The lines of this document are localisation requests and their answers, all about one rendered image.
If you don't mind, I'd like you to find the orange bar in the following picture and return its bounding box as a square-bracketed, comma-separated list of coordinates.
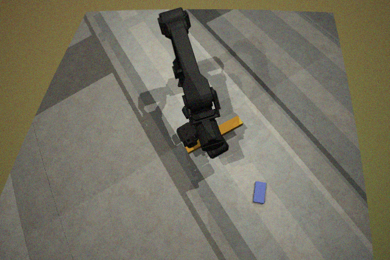
[185, 116, 243, 154]

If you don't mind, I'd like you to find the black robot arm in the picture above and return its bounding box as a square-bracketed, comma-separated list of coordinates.
[157, 7, 224, 152]

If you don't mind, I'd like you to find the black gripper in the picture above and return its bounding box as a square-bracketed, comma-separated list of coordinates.
[182, 106, 229, 159]

